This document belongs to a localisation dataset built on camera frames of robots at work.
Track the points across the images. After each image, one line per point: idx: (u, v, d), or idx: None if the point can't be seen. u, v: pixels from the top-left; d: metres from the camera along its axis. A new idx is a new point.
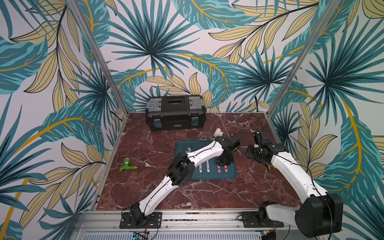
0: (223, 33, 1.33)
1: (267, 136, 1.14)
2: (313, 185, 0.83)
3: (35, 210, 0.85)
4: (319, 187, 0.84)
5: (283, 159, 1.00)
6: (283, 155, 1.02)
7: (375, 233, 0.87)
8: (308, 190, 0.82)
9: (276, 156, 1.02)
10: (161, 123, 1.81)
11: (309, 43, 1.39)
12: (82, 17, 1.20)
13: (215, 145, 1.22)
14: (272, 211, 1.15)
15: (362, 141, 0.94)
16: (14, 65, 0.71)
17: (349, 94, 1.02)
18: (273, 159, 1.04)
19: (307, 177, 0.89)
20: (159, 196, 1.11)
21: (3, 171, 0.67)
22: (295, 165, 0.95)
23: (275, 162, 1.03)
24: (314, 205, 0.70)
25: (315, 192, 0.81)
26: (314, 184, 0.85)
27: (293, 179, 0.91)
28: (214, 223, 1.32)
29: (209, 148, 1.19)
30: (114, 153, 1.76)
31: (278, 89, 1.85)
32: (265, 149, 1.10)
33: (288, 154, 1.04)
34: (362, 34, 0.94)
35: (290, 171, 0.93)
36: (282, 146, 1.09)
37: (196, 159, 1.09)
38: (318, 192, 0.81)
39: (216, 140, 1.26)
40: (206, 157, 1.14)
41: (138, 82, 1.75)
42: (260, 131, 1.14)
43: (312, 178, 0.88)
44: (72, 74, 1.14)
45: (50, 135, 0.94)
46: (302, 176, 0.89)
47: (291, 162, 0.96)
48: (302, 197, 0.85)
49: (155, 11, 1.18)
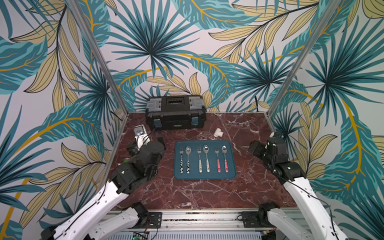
0: (224, 33, 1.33)
1: (283, 151, 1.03)
2: (332, 229, 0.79)
3: (35, 210, 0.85)
4: (339, 230, 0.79)
5: (299, 189, 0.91)
6: (300, 183, 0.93)
7: (375, 233, 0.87)
8: (327, 234, 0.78)
9: (292, 184, 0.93)
10: (161, 123, 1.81)
11: (309, 43, 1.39)
12: (82, 17, 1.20)
13: (107, 193, 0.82)
14: (275, 220, 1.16)
15: (362, 141, 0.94)
16: (15, 65, 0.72)
17: (350, 94, 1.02)
18: (288, 185, 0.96)
19: (326, 217, 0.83)
20: (116, 230, 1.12)
21: (3, 171, 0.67)
22: (313, 198, 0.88)
23: (289, 189, 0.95)
24: None
25: (334, 239, 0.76)
26: (334, 227, 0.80)
27: (309, 215, 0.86)
28: (214, 223, 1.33)
29: (95, 205, 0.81)
30: (114, 153, 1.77)
31: (278, 89, 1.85)
32: (278, 170, 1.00)
33: (304, 181, 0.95)
34: (362, 34, 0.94)
35: (306, 206, 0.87)
36: (298, 168, 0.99)
37: (68, 237, 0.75)
38: (338, 238, 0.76)
39: (116, 176, 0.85)
40: (90, 224, 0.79)
41: (138, 82, 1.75)
42: (277, 144, 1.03)
43: (332, 219, 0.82)
44: (72, 74, 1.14)
45: (50, 135, 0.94)
46: (321, 215, 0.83)
47: (309, 194, 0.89)
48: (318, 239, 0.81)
49: (155, 11, 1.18)
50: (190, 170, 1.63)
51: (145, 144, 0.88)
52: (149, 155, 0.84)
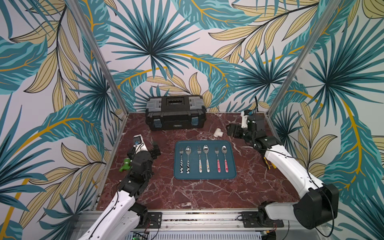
0: (224, 33, 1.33)
1: (261, 126, 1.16)
2: (309, 178, 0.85)
3: (35, 209, 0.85)
4: (316, 179, 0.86)
5: (277, 153, 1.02)
6: (276, 149, 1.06)
7: (375, 234, 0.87)
8: (306, 183, 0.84)
9: (270, 151, 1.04)
10: (161, 123, 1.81)
11: (309, 43, 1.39)
12: (82, 17, 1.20)
13: (121, 199, 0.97)
14: (274, 211, 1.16)
15: (362, 141, 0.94)
16: (15, 65, 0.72)
17: (350, 94, 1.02)
18: (267, 154, 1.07)
19: (303, 171, 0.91)
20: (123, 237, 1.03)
21: (3, 171, 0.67)
22: (290, 158, 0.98)
23: (270, 157, 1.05)
24: (313, 198, 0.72)
25: (312, 185, 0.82)
26: (311, 177, 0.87)
27: (289, 173, 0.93)
28: (214, 223, 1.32)
29: (112, 211, 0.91)
30: (114, 153, 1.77)
31: (278, 89, 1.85)
32: (257, 143, 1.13)
33: (280, 146, 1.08)
34: (362, 34, 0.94)
35: (285, 165, 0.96)
36: (274, 138, 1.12)
37: None
38: (315, 184, 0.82)
39: (122, 188, 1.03)
40: (110, 229, 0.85)
41: (138, 82, 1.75)
42: (256, 121, 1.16)
43: (308, 171, 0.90)
44: (72, 74, 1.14)
45: (50, 135, 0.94)
46: (298, 170, 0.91)
47: (285, 156, 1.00)
48: (300, 191, 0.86)
49: (155, 11, 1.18)
50: (190, 170, 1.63)
51: (135, 157, 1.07)
52: (142, 164, 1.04)
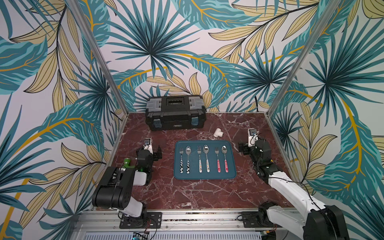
0: (224, 33, 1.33)
1: (267, 155, 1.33)
2: (311, 200, 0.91)
3: (34, 210, 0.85)
4: (318, 201, 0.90)
5: (279, 179, 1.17)
6: (277, 175, 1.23)
7: (375, 233, 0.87)
8: (308, 204, 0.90)
9: (272, 177, 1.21)
10: (161, 123, 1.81)
11: (309, 43, 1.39)
12: (82, 17, 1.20)
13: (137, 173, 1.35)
14: (274, 216, 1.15)
15: (362, 141, 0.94)
16: (14, 65, 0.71)
17: (350, 94, 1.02)
18: (271, 181, 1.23)
19: (305, 193, 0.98)
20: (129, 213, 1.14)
21: (3, 171, 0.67)
22: (290, 183, 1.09)
23: (273, 183, 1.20)
24: (316, 220, 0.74)
25: (314, 206, 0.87)
26: (312, 198, 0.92)
27: (293, 198, 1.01)
28: (214, 223, 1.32)
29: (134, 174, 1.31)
30: (114, 153, 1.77)
31: (278, 89, 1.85)
32: (261, 171, 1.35)
33: (281, 173, 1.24)
34: (361, 35, 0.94)
35: (287, 189, 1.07)
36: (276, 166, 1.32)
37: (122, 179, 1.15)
38: (317, 205, 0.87)
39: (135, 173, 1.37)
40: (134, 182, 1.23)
41: (138, 82, 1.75)
42: (264, 150, 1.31)
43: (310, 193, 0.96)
44: (72, 74, 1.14)
45: (50, 135, 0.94)
46: (300, 193, 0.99)
47: (286, 181, 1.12)
48: (304, 213, 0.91)
49: (155, 11, 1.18)
50: (190, 170, 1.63)
51: (139, 154, 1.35)
52: (146, 158, 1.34)
